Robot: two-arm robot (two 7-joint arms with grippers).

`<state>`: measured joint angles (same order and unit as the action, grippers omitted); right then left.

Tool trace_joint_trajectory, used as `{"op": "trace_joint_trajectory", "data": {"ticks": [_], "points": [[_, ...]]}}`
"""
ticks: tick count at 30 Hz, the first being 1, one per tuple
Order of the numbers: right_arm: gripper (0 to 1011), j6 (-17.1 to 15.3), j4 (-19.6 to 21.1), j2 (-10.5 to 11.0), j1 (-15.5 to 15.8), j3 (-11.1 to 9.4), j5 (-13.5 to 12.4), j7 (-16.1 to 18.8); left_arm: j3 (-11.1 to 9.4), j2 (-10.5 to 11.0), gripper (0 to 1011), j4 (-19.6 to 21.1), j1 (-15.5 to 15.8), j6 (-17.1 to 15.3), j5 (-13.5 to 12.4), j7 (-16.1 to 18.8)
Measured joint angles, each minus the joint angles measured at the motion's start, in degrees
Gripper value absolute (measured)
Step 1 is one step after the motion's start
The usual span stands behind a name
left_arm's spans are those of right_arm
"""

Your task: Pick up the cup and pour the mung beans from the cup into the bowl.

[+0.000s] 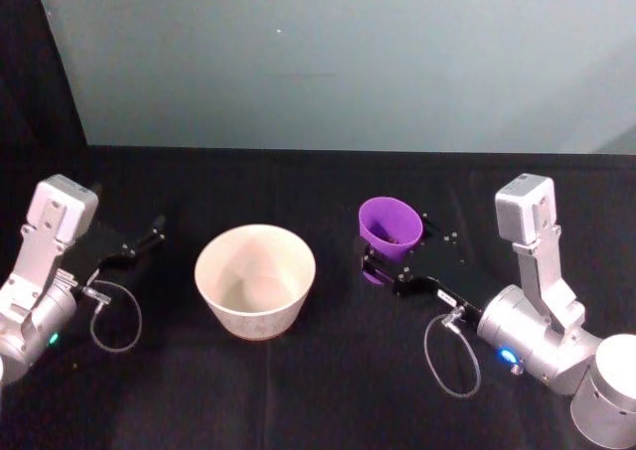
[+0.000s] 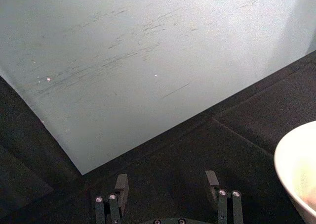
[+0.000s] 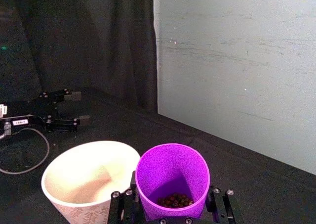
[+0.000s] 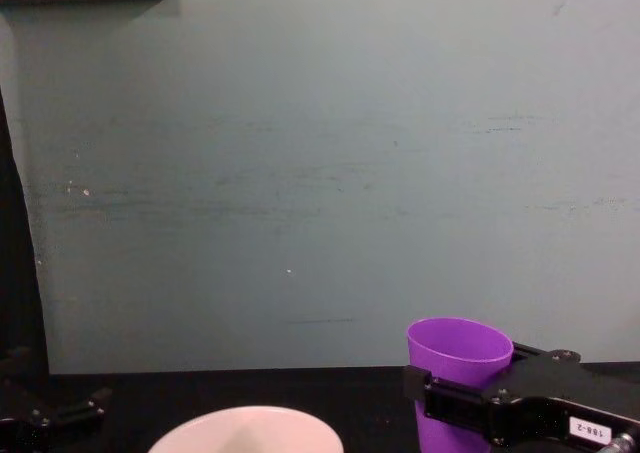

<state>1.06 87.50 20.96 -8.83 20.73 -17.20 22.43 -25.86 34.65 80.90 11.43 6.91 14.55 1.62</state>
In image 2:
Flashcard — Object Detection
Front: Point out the black table cloth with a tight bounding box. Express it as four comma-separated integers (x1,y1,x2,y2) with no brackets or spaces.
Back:
0,49,316,224

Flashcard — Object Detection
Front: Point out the roll of white tape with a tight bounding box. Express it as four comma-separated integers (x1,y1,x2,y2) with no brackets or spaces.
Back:
274,120,316,224

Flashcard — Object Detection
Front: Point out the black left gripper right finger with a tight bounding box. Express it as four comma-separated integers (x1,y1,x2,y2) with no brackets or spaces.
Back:
205,170,244,224

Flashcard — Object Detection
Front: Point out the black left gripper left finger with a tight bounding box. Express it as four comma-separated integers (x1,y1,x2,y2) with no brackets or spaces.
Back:
95,173,129,224

